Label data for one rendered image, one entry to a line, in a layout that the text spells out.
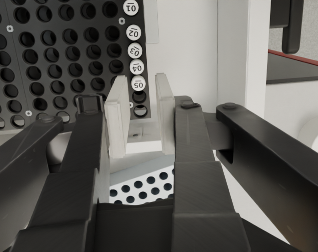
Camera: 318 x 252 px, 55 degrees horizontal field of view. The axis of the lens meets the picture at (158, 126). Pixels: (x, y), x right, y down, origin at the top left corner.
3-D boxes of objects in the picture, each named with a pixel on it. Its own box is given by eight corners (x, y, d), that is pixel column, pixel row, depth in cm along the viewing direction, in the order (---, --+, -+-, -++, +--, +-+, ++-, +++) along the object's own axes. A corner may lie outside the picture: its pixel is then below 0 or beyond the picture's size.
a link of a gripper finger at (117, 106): (125, 158, 15) (110, 159, 15) (130, 115, 22) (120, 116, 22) (119, 102, 14) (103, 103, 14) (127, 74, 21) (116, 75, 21)
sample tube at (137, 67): (129, 55, 30) (128, 61, 26) (141, 53, 30) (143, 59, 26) (131, 67, 30) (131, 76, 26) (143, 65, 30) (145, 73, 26)
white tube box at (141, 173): (179, 150, 45) (183, 161, 42) (195, 194, 48) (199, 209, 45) (102, 176, 46) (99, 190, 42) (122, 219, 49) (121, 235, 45)
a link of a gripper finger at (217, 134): (178, 124, 13) (246, 120, 13) (169, 95, 18) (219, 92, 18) (179, 155, 14) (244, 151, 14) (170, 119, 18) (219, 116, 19)
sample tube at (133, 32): (128, 22, 29) (127, 23, 24) (141, 25, 29) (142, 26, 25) (126, 35, 29) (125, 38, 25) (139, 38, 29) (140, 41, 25)
